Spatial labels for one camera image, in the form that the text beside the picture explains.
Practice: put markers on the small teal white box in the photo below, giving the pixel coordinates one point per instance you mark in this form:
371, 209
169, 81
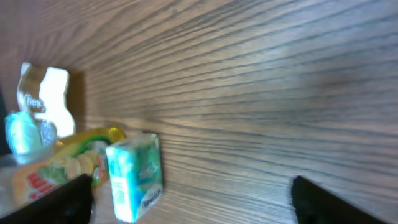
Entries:
135, 173

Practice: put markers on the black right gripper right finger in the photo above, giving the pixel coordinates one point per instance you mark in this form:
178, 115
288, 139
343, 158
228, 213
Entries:
316, 205

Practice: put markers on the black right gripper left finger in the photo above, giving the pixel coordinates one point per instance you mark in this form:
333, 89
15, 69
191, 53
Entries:
69, 204

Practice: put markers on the teal wipes packet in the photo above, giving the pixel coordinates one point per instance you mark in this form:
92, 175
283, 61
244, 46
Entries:
26, 135

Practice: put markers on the brown white snack bag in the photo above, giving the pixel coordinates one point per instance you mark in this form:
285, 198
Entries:
42, 92

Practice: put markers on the yellow oil bottle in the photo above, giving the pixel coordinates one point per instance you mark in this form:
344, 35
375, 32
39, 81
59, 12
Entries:
66, 159

